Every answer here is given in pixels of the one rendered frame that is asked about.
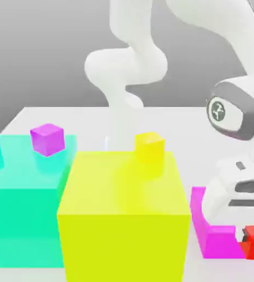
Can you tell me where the large yellow box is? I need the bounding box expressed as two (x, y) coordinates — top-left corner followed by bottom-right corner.
(56, 151), (192, 282)

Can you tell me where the small yellow cube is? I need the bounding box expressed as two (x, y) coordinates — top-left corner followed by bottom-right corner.
(134, 131), (166, 171)

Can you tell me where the large teal box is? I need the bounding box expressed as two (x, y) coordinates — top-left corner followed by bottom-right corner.
(0, 133), (78, 269)

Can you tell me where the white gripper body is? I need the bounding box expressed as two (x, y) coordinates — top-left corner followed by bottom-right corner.
(202, 176), (254, 230)

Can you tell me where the small magenta cube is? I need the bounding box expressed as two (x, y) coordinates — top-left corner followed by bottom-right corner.
(190, 186), (247, 259)

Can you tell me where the small purple cube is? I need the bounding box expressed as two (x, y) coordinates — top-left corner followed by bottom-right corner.
(30, 123), (66, 158)

